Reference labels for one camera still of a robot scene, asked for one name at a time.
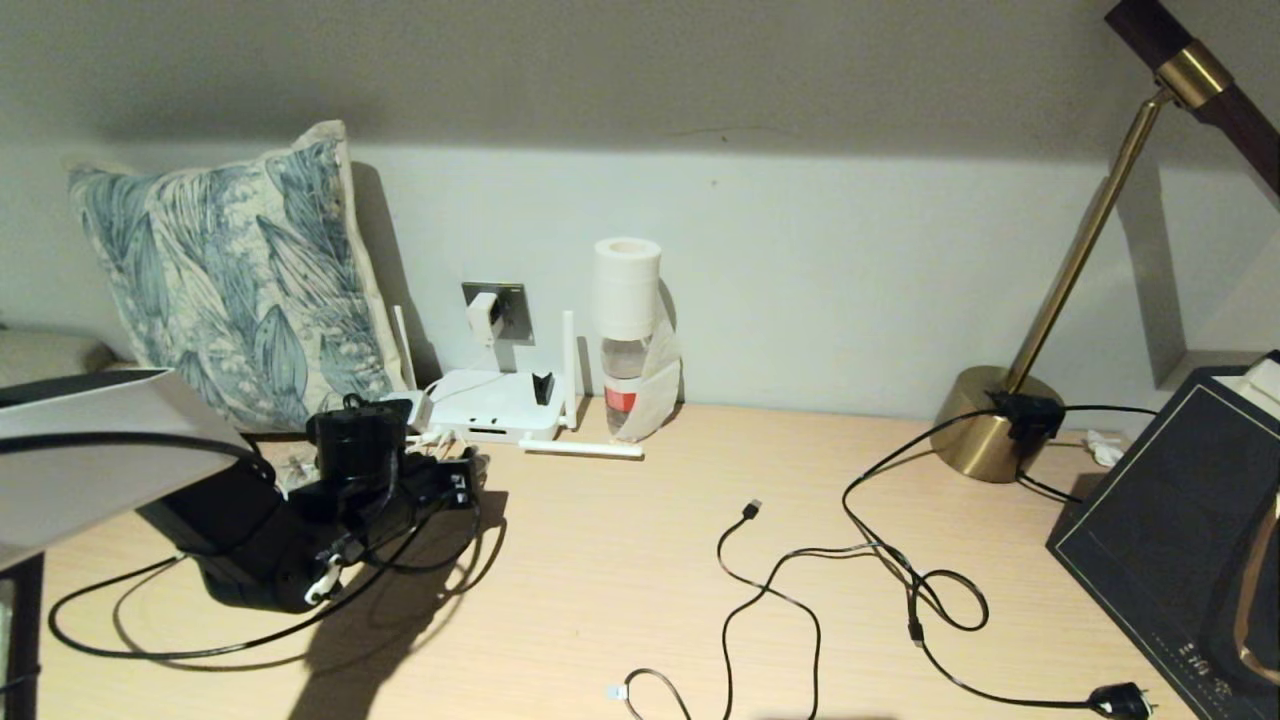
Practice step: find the clear bottle red label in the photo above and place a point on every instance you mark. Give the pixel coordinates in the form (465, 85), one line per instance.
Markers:
(622, 385)

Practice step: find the small black clip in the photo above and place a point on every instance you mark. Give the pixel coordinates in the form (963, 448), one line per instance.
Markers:
(543, 387)

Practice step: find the white power adapter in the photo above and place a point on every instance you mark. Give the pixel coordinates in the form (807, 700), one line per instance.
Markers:
(484, 318)

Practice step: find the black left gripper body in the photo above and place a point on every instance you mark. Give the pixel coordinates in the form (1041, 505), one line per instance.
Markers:
(425, 485)

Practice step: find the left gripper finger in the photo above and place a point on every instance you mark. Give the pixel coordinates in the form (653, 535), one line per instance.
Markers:
(463, 492)
(465, 463)

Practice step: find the grey metal wall socket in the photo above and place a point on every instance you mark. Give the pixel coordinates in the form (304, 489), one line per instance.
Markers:
(515, 310)

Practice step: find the blue leaf print pillow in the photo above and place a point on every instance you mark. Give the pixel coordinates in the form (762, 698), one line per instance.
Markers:
(240, 280)

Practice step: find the brass desk lamp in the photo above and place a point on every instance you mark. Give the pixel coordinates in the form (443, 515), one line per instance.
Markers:
(965, 440)

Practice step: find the white router with antennas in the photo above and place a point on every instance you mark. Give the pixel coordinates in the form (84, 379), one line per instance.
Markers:
(495, 405)

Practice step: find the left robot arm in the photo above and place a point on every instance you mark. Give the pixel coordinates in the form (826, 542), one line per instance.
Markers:
(100, 460)

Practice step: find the small white round device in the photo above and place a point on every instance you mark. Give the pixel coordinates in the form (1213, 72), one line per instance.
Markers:
(293, 470)

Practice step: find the white paper box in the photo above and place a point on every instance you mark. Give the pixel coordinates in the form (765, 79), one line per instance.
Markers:
(1262, 382)

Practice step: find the white toilet paper roll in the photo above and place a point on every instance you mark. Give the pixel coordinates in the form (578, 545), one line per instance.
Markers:
(627, 285)

